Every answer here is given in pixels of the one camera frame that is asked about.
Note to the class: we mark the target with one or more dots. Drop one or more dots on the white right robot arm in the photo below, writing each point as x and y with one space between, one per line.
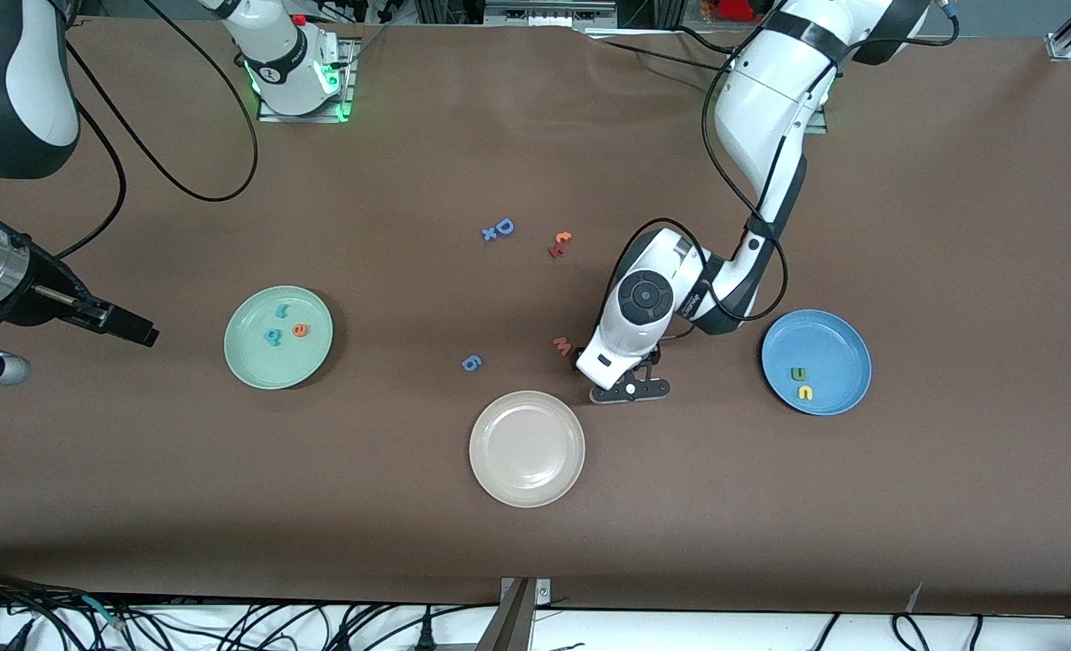
20 90

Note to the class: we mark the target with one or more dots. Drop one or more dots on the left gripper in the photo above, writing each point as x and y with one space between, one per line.
577 353

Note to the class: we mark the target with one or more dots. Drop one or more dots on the dark metal post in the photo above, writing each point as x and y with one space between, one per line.
508 628

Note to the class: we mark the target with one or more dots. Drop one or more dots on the beige plate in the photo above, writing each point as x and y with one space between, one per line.
526 449

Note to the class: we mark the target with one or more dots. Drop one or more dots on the pink letter w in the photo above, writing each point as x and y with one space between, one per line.
562 345

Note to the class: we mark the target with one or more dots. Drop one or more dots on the metal table edge bracket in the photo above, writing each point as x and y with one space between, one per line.
542 592

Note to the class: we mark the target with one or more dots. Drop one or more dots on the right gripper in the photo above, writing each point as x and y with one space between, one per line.
44 299

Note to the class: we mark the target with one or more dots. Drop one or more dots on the light green plate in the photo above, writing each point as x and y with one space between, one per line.
264 362

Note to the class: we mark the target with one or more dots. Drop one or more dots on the teal letter p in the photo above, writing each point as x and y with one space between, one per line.
273 336

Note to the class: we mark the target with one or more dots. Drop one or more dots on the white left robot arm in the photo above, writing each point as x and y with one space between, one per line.
770 99

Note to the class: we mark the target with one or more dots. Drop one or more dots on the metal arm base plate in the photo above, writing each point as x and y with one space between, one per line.
820 127
300 117

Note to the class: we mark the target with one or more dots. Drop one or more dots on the brown table cover sheet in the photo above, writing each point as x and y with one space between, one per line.
535 542

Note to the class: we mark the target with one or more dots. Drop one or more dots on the blue letter g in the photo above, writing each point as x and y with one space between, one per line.
471 363

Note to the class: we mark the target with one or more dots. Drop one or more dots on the white tape tag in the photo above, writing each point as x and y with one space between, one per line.
915 599

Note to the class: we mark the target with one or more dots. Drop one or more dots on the black power plug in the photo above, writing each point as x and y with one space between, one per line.
425 633

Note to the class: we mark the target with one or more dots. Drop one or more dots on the blue plate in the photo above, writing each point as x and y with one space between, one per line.
833 353

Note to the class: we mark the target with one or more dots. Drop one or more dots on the grey power strip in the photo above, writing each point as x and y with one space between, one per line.
549 14

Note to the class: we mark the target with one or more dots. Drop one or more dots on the blue letter D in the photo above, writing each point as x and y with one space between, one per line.
504 226

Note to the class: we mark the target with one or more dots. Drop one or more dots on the red box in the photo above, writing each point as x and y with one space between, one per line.
747 9

